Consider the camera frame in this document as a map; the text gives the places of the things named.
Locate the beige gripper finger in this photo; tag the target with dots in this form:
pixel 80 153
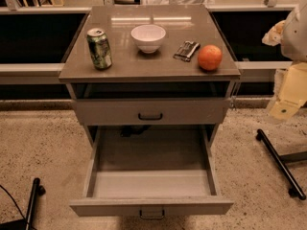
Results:
pixel 290 91
pixel 274 36

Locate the orange-red apple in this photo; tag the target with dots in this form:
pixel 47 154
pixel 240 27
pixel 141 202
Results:
pixel 210 57

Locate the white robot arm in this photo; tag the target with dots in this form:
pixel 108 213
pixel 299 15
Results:
pixel 294 37

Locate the grey drawer cabinet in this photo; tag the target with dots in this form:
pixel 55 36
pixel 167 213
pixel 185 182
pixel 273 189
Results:
pixel 136 75

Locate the open grey lower drawer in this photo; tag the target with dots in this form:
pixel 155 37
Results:
pixel 164 171

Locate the closed grey upper drawer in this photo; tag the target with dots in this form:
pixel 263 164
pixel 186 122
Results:
pixel 115 112

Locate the black stand leg right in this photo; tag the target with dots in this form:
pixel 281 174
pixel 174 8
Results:
pixel 281 161

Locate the black stand leg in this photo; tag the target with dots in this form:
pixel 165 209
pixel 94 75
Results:
pixel 281 161
pixel 26 221

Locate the dark snack packet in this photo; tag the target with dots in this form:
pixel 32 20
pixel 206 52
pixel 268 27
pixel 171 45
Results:
pixel 186 50

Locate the white bowl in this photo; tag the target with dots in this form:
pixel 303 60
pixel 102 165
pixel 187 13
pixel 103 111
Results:
pixel 148 38

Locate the green soda can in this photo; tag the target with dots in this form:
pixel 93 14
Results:
pixel 99 48

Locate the metal railing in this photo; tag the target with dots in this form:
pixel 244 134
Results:
pixel 32 68

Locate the black stand leg left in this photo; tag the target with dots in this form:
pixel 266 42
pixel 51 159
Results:
pixel 26 221

